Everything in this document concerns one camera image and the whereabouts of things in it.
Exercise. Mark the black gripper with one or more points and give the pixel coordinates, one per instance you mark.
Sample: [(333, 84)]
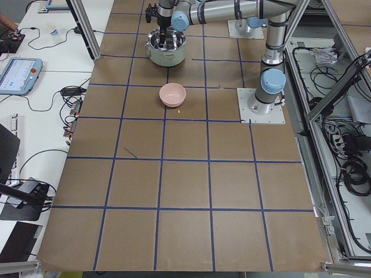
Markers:
[(162, 22)]

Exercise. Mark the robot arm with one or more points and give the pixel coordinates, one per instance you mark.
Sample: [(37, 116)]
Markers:
[(179, 15)]

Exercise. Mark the pale green electric pot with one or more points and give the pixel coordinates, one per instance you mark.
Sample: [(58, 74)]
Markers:
[(171, 53)]

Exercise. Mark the pink bowl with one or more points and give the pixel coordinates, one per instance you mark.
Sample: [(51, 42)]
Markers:
[(172, 94)]

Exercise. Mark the white paper cup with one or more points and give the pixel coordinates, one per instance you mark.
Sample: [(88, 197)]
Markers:
[(52, 29)]

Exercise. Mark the teach pendant tablet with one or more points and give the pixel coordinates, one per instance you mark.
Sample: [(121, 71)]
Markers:
[(20, 76)]

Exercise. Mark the aluminium frame post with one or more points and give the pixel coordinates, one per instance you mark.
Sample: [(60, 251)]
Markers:
[(81, 19)]

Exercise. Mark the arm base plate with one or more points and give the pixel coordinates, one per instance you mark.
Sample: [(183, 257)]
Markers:
[(250, 28), (254, 112)]

